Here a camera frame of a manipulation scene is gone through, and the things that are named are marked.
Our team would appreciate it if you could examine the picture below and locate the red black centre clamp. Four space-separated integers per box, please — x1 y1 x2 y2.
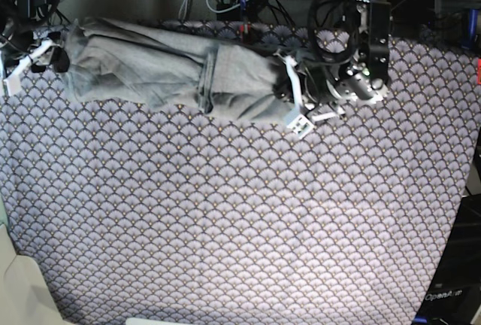
238 0 252 44

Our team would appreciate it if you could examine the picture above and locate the black OpenArm box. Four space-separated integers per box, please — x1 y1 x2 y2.
413 195 480 324

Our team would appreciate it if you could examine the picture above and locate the light grey T-shirt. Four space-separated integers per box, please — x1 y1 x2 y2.
63 18 294 123

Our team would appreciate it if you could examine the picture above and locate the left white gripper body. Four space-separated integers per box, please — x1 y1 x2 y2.
274 52 346 141

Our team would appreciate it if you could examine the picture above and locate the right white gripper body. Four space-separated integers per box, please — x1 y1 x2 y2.
1 38 62 96

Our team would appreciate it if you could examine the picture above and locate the white plastic bin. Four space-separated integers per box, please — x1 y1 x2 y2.
1 225 64 324

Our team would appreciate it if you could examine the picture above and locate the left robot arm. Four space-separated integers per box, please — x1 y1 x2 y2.
275 0 392 138

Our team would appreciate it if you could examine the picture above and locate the red right edge clamp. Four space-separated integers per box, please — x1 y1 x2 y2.
476 58 481 85

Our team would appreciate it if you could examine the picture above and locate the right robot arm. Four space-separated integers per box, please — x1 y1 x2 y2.
1 0 70 96

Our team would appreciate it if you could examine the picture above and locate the blue right clamp handle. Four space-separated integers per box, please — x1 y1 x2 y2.
463 9 478 49

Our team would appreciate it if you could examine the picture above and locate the purple fan-pattern tablecloth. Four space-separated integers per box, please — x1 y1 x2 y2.
1 38 480 324

